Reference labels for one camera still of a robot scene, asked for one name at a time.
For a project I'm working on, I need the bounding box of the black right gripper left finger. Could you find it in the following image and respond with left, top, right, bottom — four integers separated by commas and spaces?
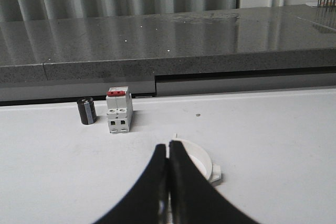
96, 144, 168, 224

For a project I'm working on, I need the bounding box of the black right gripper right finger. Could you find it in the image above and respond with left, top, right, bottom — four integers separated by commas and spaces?
169, 141, 257, 223

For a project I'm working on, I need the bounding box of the white half pipe clamp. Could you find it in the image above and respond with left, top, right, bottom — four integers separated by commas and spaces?
172, 137, 222, 183

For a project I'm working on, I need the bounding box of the white red circuit breaker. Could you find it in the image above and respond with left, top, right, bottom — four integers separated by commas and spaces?
106, 87, 133, 134

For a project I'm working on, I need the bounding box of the black cylindrical capacitor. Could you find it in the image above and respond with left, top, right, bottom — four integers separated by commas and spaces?
77, 97, 97, 125

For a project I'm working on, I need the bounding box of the grey stone countertop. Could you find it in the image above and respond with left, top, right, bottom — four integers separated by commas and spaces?
1, 5, 335, 84

